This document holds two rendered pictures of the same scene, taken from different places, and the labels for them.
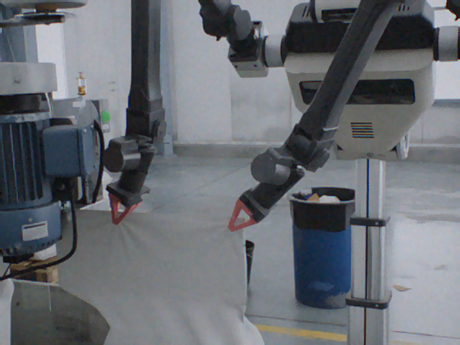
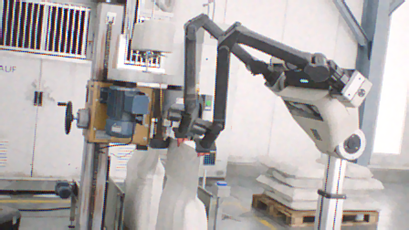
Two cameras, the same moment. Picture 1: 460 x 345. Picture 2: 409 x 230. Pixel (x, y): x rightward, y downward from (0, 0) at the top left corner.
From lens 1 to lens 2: 1.72 m
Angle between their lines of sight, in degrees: 46
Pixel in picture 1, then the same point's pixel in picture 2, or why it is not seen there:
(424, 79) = (320, 107)
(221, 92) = not seen: outside the picture
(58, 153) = (127, 102)
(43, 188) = (124, 115)
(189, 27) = not seen: outside the picture
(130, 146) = (175, 111)
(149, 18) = (187, 59)
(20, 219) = (111, 123)
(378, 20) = (218, 67)
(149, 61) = (187, 77)
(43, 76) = (129, 75)
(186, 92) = not seen: outside the picture
